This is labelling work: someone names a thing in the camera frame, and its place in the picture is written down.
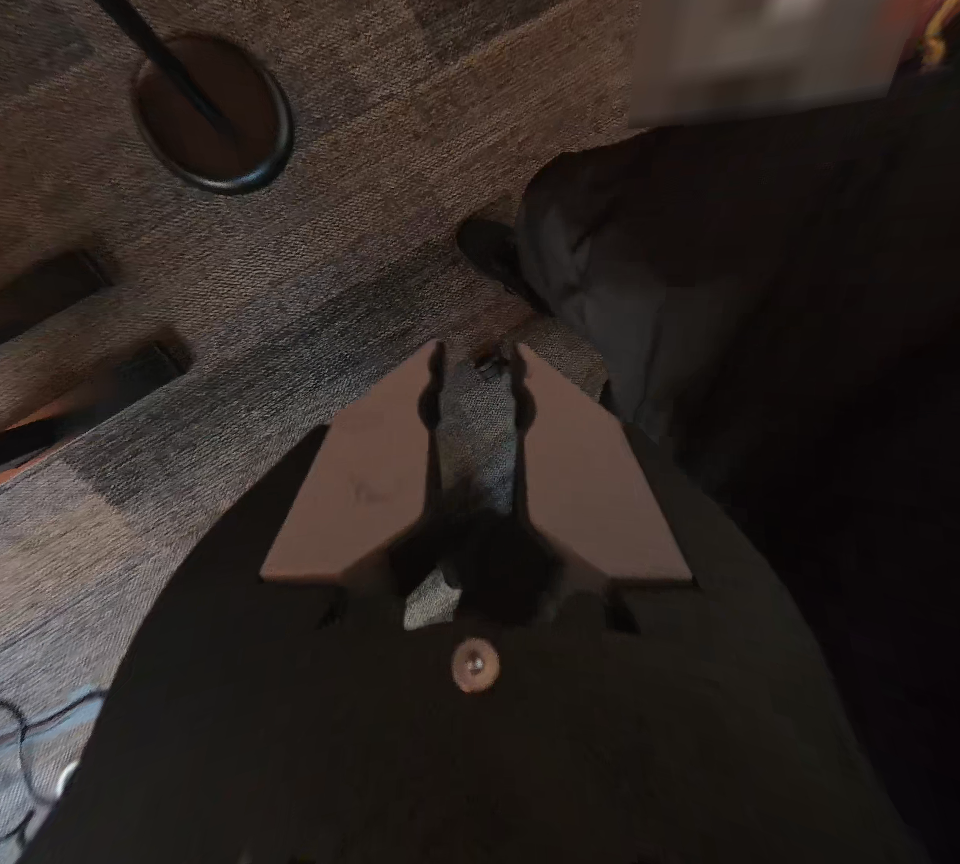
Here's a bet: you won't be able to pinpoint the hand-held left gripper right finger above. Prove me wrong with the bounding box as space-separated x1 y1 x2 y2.
508 341 696 598

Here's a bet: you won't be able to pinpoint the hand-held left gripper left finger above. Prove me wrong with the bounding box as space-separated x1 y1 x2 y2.
260 341 449 598

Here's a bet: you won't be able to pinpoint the person's dark trouser leg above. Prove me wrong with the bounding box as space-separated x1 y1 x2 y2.
516 65 960 655

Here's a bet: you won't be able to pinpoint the person's black shoe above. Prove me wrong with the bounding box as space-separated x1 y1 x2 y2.
456 216 558 319

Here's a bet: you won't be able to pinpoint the dark furniture foot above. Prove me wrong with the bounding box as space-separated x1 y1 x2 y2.
0 247 117 349
0 340 195 469

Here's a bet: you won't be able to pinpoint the black round stand base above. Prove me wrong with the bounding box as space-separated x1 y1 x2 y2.
132 34 294 196

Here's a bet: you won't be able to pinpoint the thin black cable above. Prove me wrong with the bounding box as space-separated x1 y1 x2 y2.
0 695 102 846

